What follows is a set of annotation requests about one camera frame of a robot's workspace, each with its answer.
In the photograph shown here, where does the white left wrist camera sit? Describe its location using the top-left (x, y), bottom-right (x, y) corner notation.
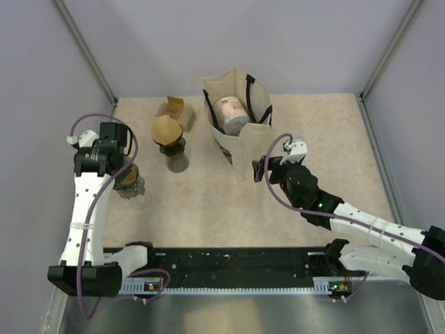
top-left (67, 130), bottom-right (99, 150)

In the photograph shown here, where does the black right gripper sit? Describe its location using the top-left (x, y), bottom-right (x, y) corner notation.
top-left (253, 154), bottom-right (302, 209)

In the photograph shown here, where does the pink wrapped paper roll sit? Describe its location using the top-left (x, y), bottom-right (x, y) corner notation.
top-left (213, 96), bottom-right (250, 136)

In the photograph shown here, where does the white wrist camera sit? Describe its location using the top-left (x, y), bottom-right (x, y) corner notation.
top-left (280, 138), bottom-right (308, 165)
top-left (67, 130), bottom-right (99, 150)

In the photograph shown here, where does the brown cardboard box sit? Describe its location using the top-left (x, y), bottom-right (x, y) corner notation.
top-left (156, 96), bottom-right (196, 132)

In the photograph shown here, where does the cream floral canvas tote bag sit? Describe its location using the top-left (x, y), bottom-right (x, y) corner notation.
top-left (202, 66), bottom-right (273, 180)

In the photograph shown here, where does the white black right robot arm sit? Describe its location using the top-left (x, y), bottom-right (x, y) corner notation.
top-left (252, 156), bottom-right (444, 301)

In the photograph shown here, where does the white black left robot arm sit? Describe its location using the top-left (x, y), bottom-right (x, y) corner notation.
top-left (47, 122), bottom-right (158, 297)

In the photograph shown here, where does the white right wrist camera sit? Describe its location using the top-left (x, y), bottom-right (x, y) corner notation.
top-left (280, 138), bottom-right (308, 165)

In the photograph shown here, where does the grey glass server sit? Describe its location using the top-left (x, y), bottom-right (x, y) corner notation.
top-left (167, 154), bottom-right (189, 173)

